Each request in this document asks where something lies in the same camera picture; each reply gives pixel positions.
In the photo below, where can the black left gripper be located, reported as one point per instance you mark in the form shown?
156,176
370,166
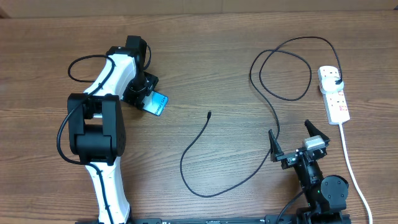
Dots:
137,99

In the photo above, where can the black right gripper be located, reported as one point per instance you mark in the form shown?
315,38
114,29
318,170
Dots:
289,158

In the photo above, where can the Samsung Galaxy smartphone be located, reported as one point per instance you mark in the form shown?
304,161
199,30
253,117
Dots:
155,103

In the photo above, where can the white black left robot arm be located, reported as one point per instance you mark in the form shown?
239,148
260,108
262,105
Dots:
95,123

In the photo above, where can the white charger plug adapter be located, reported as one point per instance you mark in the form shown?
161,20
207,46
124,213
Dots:
331,84

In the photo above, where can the white power strip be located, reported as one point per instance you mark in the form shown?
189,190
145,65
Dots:
335,103

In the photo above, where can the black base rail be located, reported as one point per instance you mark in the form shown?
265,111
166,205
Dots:
217,221

